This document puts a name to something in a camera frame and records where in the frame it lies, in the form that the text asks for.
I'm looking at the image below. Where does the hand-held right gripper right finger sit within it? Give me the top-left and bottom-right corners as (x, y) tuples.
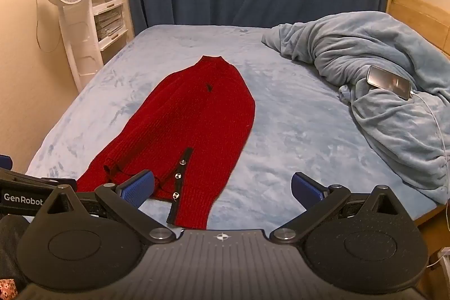
(269, 172), (401, 244)

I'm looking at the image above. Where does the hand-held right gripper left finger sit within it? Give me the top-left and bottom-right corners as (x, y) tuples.
(44, 170), (176, 245)

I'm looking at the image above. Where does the red knit sweater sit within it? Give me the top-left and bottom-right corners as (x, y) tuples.
(75, 55), (256, 229)

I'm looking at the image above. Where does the dark cloth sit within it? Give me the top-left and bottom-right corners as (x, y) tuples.
(0, 215), (34, 292)

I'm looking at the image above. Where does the smartphone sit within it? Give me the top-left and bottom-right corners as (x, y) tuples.
(366, 65), (412, 101)

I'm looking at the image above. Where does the blue-grey fleece blanket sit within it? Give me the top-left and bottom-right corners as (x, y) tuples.
(261, 10), (450, 204)

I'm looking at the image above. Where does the white fan cord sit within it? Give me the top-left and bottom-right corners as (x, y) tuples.
(34, 0), (62, 53)

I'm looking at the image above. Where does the white charging cable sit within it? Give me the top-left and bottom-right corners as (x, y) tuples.
(409, 92), (450, 209)

